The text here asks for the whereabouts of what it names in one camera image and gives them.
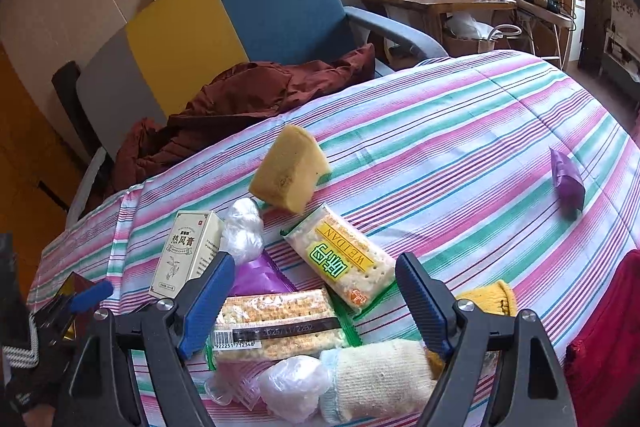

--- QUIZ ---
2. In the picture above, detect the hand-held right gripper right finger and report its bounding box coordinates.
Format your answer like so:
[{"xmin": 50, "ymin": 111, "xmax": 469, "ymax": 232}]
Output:
[{"xmin": 395, "ymin": 251, "xmax": 578, "ymax": 427}]

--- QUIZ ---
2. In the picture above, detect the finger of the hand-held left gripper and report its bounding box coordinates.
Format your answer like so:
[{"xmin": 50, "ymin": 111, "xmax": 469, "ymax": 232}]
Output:
[{"xmin": 31, "ymin": 279, "xmax": 115, "ymax": 345}]

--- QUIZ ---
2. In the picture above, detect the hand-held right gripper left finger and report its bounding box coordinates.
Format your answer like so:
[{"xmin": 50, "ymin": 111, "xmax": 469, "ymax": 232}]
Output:
[{"xmin": 59, "ymin": 251, "xmax": 236, "ymax": 427}]

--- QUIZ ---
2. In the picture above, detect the maroon and gold gift box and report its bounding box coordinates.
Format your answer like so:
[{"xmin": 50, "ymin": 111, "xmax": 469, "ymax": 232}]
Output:
[{"xmin": 50, "ymin": 272, "xmax": 96, "ymax": 343}]

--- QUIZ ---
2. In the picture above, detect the yellow knitted sock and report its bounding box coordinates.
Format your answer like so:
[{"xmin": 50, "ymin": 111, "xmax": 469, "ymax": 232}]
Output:
[{"xmin": 425, "ymin": 279, "xmax": 517, "ymax": 380}]

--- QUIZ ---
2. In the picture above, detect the cracker packet with barcode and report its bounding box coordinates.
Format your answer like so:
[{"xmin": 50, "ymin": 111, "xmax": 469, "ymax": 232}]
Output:
[{"xmin": 205, "ymin": 288, "xmax": 361, "ymax": 370}]

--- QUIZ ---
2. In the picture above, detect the white plastic bag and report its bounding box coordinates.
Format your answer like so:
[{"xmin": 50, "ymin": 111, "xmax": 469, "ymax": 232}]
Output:
[
  {"xmin": 257, "ymin": 354, "xmax": 321, "ymax": 424},
  {"xmin": 220, "ymin": 198, "xmax": 264, "ymax": 265}
]

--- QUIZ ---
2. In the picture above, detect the cream sock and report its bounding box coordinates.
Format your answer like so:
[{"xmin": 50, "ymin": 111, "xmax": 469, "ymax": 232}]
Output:
[{"xmin": 317, "ymin": 338, "xmax": 438, "ymax": 425}]

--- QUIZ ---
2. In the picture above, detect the pink plastic hair roller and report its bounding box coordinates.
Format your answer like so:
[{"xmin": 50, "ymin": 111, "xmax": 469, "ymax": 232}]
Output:
[{"xmin": 204, "ymin": 364, "xmax": 263, "ymax": 408}]

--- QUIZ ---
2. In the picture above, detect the cracker packet with yellow label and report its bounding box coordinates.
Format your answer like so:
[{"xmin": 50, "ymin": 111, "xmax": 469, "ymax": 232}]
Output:
[{"xmin": 280, "ymin": 202, "xmax": 397, "ymax": 315}]

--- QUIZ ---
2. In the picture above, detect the yellow sponge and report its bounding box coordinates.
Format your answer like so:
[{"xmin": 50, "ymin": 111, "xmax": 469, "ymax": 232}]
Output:
[{"xmin": 248, "ymin": 124, "xmax": 332, "ymax": 212}]

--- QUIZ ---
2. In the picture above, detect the person's left hand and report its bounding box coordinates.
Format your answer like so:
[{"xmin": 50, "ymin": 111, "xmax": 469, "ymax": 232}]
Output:
[{"xmin": 0, "ymin": 339, "xmax": 63, "ymax": 427}]

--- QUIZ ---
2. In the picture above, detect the beige medicine box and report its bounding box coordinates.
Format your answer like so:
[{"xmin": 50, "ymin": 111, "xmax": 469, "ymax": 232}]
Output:
[{"xmin": 149, "ymin": 210, "xmax": 226, "ymax": 300}]

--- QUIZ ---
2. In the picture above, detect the purple snack packet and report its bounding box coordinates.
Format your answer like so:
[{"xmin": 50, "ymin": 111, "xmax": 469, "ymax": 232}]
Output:
[
  {"xmin": 549, "ymin": 146, "xmax": 586, "ymax": 220},
  {"xmin": 227, "ymin": 252, "xmax": 296, "ymax": 295}
]

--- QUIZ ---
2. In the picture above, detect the striped bed sheet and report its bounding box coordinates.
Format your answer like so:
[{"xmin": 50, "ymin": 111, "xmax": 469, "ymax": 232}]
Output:
[{"xmin": 27, "ymin": 49, "xmax": 640, "ymax": 427}]

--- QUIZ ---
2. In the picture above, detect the red garment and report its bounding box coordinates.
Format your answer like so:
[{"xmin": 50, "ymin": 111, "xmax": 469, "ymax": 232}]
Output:
[{"xmin": 565, "ymin": 249, "xmax": 640, "ymax": 427}]

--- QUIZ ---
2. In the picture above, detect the brown jacket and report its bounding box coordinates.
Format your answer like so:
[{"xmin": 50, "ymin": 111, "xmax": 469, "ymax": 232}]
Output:
[{"xmin": 114, "ymin": 43, "xmax": 377, "ymax": 195}]

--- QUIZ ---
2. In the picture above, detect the woven basket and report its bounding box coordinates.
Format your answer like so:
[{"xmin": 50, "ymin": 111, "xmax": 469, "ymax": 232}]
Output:
[{"xmin": 442, "ymin": 14, "xmax": 506, "ymax": 55}]

